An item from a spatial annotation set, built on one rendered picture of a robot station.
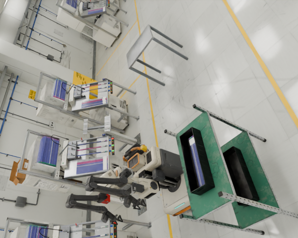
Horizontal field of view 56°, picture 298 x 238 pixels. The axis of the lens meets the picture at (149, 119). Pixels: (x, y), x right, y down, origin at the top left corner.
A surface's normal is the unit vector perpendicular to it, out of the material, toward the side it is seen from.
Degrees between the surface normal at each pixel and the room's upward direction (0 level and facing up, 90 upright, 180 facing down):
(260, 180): 0
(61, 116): 90
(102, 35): 90
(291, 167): 0
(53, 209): 90
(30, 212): 90
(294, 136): 0
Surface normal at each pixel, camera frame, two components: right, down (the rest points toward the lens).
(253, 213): -0.80, -0.33
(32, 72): 0.11, 0.75
